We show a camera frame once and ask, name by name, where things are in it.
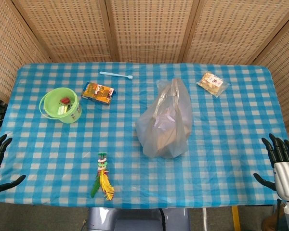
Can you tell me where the woven bamboo folding screen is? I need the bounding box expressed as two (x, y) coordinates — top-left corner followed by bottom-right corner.
(0, 0), (289, 135)

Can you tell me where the light blue toothbrush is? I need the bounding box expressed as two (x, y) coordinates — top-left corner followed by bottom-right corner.
(99, 71), (133, 80)

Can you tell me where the transparent plastic bag with contents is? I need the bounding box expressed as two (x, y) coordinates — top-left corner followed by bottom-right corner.
(135, 78), (193, 159)

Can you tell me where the orange snack box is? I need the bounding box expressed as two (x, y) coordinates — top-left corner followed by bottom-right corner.
(80, 81), (118, 105)

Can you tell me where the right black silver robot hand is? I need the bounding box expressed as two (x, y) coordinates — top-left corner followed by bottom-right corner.
(253, 133), (289, 200)

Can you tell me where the green plastic bucket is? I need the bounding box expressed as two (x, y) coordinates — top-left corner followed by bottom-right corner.
(39, 87), (83, 124)

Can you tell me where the feather shuttlecock toy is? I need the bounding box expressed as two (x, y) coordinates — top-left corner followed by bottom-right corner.
(91, 152), (115, 201)

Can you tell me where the clear packet of biscuits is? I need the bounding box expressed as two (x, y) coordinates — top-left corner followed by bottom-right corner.
(196, 72), (231, 98)

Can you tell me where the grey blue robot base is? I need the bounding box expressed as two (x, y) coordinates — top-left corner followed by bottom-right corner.
(86, 207), (191, 231)

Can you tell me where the yellow green item in bucket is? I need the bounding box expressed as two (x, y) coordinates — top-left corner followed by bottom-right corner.
(57, 104), (70, 115)

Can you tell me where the blue white checkered tablecloth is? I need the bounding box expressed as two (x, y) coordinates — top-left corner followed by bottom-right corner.
(0, 62), (289, 209)

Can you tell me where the yellow table leg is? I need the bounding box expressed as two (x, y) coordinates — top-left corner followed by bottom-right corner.
(232, 205), (240, 231)

